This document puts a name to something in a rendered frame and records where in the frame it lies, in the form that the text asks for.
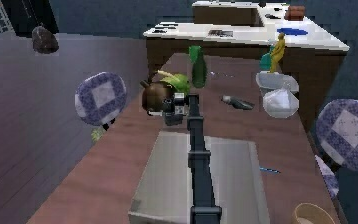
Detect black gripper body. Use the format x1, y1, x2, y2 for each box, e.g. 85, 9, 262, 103
162, 96, 185, 127

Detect brown round kettle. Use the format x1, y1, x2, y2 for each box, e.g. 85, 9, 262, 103
139, 79, 175, 117

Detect green lettuce head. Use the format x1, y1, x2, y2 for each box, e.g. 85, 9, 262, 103
157, 70, 192, 95

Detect dark green glass bottle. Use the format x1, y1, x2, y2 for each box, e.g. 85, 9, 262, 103
188, 45, 208, 89

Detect blue white checked chair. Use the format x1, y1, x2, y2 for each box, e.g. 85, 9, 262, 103
74, 71, 128, 132
314, 98, 358, 201

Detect small green plant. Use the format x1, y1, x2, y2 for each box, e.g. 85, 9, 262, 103
90, 127, 105, 143

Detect grey black lying bottle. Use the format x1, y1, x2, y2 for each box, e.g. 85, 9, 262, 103
220, 94, 256, 111

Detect brown wooden table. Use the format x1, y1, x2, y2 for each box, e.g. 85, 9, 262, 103
26, 52, 342, 224

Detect black flat stove plate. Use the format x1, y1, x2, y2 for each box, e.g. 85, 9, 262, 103
152, 21, 180, 35

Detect white counter brown cabinet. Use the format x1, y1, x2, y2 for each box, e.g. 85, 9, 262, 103
142, 0, 351, 132

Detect white glass bowl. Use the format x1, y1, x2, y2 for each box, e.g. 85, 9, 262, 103
255, 71, 300, 98
262, 87, 301, 120

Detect teal vase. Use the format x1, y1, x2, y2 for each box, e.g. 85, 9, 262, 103
259, 45, 275, 72

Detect blue pen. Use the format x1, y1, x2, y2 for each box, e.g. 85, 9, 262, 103
259, 166, 282, 175

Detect dark brown round lump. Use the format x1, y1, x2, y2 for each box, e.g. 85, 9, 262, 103
31, 25, 60, 55

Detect blue plate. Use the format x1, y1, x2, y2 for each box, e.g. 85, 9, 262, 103
276, 27, 309, 37

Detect brown bread loaf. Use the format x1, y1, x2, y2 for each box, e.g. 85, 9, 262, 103
284, 4, 307, 22

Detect tan wooden bowl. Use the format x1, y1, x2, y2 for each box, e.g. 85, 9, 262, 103
292, 202, 337, 224

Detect white framed window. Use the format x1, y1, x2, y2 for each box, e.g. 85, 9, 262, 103
0, 1, 15, 35

